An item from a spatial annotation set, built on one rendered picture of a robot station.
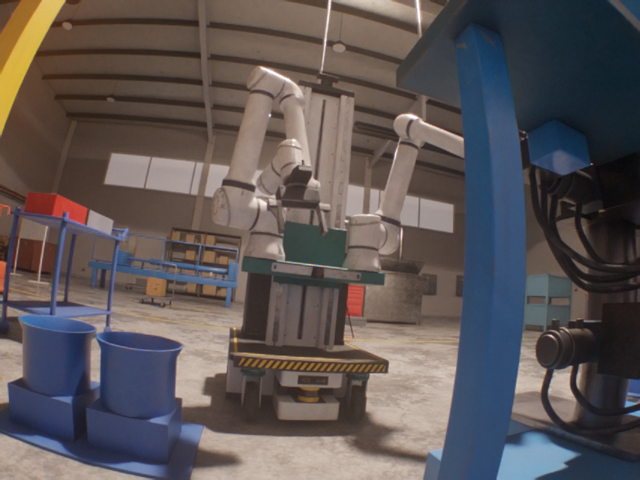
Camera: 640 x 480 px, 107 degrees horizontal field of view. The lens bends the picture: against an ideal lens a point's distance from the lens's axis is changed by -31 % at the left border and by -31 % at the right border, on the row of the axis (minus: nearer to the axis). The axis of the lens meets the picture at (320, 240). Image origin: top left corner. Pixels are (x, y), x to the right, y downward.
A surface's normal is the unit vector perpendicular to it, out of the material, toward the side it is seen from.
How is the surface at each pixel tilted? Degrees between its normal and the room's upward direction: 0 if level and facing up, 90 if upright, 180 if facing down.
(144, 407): 90
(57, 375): 90
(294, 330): 90
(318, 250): 90
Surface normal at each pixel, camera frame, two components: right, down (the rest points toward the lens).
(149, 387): 0.72, -0.04
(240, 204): 0.59, 0.10
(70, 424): 0.22, -0.14
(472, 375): -0.97, -0.13
